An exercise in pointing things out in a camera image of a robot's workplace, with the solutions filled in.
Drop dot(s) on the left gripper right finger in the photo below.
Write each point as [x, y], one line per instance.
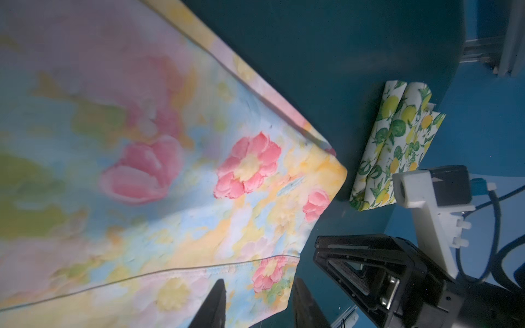
[306, 312]

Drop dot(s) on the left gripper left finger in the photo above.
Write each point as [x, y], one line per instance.
[212, 313]

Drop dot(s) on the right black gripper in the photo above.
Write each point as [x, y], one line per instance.
[393, 282]

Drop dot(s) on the lemon print skirt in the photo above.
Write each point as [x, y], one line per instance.
[404, 129]

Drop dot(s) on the pink floral skirt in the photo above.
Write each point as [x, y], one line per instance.
[137, 170]

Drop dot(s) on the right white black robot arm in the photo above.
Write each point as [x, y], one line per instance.
[487, 305]

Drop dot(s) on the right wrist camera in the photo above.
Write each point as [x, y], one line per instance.
[438, 198]

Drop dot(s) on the right aluminium frame post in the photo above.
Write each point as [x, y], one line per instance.
[512, 56]

